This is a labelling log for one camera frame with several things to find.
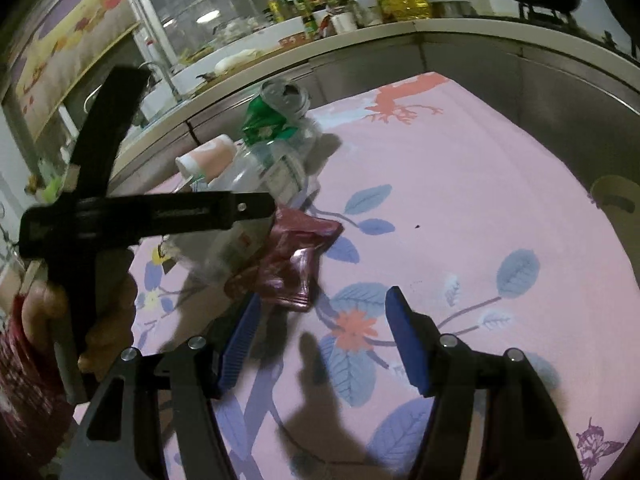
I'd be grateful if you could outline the white plastic jug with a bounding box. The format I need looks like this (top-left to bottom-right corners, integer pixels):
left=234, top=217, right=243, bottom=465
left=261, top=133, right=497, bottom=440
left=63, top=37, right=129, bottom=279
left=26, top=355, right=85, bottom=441
left=352, top=0, right=383, bottom=27

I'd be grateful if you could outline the dark red foil wrapper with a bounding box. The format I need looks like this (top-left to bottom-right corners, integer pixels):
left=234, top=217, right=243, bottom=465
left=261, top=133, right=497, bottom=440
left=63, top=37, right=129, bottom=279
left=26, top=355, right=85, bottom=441
left=224, top=206, right=343, bottom=312

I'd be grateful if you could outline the green crushed can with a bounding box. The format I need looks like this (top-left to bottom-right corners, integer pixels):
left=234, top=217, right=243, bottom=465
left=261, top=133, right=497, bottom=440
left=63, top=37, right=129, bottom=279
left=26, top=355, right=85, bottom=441
left=241, top=78, right=310, bottom=145

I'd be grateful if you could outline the kitchen faucet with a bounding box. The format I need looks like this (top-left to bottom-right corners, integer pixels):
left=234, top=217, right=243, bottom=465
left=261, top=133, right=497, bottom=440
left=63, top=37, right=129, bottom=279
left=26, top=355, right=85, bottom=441
left=139, top=61, right=184, bottom=103

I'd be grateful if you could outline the pink paper cup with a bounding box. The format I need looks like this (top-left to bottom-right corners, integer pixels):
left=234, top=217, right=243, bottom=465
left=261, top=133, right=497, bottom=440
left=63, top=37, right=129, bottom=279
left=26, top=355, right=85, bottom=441
left=175, top=134, right=238, bottom=182

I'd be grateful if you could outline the clear plastic bottle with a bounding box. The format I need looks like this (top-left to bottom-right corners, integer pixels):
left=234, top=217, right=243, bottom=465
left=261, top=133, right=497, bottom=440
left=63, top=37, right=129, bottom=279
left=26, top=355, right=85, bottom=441
left=162, top=118, right=321, bottom=282

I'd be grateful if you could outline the left hand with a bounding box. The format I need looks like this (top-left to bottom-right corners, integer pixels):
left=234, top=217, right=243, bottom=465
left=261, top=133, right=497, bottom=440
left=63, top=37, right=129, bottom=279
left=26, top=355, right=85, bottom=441
left=21, top=274, right=138, bottom=379

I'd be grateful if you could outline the beige trash bin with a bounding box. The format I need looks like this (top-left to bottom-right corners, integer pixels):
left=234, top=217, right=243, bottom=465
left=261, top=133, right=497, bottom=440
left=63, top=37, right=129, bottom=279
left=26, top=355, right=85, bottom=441
left=590, top=174, right=640, bottom=281

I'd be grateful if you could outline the dark sauce bottle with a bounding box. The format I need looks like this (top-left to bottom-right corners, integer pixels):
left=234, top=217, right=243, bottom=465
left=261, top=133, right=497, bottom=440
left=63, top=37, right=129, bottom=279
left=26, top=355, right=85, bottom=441
left=296, top=0, right=319, bottom=40

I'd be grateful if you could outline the pink floral table mat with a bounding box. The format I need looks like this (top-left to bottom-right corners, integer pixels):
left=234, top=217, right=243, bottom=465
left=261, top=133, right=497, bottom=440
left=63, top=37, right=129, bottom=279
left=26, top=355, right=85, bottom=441
left=71, top=71, right=637, bottom=480

